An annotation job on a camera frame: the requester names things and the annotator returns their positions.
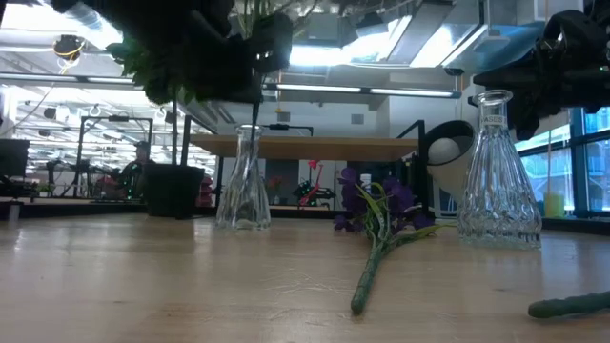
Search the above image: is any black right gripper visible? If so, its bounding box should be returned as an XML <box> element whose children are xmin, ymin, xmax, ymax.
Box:
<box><xmin>473</xmin><ymin>9</ymin><xmax>610</xmax><ymax>142</ymax></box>

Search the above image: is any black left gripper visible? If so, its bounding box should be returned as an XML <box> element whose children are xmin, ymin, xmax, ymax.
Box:
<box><xmin>156</xmin><ymin>0</ymin><xmax>295</xmax><ymax>105</ymax></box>

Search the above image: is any labelled ribbed glass vase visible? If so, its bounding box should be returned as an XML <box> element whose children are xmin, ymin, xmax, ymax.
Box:
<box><xmin>457</xmin><ymin>89</ymin><xmax>543</xmax><ymax>251</ymax></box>

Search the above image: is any slim clear glass vase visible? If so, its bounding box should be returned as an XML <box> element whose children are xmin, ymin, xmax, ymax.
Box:
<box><xmin>214</xmin><ymin>124</ymin><xmax>272</xmax><ymax>232</ymax></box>

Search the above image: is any dark purple artificial flower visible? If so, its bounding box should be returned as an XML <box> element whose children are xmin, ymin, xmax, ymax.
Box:
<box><xmin>333</xmin><ymin>166</ymin><xmax>457</xmax><ymax>316</ymax></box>

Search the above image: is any magenta artificial flower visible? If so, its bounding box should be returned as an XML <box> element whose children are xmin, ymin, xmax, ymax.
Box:
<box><xmin>527</xmin><ymin>290</ymin><xmax>610</xmax><ymax>320</ymax></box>

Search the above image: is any wooden shelf with black legs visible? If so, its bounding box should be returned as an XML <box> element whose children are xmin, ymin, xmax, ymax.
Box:
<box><xmin>180</xmin><ymin>118</ymin><xmax>433</xmax><ymax>230</ymax></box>

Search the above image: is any white round spotlight lamp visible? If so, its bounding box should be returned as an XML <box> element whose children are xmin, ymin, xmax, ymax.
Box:
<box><xmin>425</xmin><ymin>119</ymin><xmax>478</xmax><ymax>207</ymax></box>

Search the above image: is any yellow-green plug block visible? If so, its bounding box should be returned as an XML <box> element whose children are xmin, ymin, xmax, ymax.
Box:
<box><xmin>544</xmin><ymin>192</ymin><xmax>566</xmax><ymax>219</ymax></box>

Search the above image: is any green plant in black pot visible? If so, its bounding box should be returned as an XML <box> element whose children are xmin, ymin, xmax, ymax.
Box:
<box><xmin>105</xmin><ymin>40</ymin><xmax>207</xmax><ymax>220</ymax></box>

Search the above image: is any person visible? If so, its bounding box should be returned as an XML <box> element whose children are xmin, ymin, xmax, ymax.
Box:
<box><xmin>116</xmin><ymin>140</ymin><xmax>153</xmax><ymax>199</ymax></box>

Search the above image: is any black computer monitor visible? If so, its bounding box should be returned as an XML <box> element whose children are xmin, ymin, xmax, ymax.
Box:
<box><xmin>0</xmin><ymin>138</ymin><xmax>31</xmax><ymax>178</ymax></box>

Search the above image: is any ceiling cable reel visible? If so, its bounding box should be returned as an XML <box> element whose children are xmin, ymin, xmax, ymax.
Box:
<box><xmin>52</xmin><ymin>33</ymin><xmax>87</xmax><ymax>63</ymax></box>

